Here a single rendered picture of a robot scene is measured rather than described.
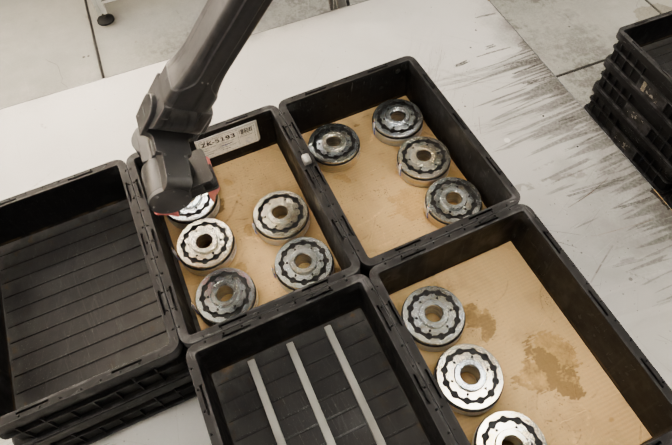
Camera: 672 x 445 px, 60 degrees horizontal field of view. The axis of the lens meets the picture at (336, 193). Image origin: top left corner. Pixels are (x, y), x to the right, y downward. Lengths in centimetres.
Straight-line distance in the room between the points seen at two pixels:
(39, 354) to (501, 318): 77
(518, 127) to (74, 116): 108
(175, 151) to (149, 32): 212
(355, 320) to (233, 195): 35
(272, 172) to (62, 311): 45
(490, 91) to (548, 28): 135
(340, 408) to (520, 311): 34
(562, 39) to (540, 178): 150
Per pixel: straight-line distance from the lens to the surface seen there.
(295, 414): 96
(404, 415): 95
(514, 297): 104
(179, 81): 73
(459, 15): 169
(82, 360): 108
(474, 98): 147
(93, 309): 111
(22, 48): 308
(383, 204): 110
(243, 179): 116
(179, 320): 93
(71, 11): 318
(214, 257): 105
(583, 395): 101
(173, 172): 78
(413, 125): 118
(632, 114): 197
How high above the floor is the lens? 176
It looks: 56 degrees down
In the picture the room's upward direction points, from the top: 5 degrees counter-clockwise
